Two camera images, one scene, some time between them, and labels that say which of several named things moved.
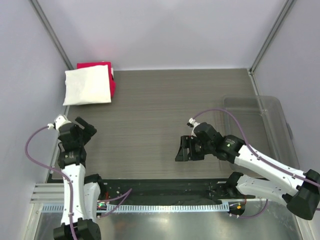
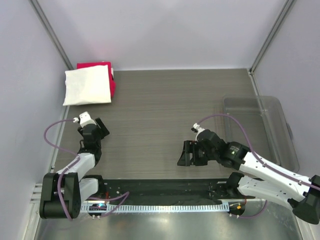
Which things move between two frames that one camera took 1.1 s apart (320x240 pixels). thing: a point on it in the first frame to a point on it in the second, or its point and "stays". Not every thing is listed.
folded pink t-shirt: [113, 85] stays
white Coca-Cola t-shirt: [88, 85] stays
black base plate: [172, 189] stays
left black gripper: [88, 131] to [103, 131]
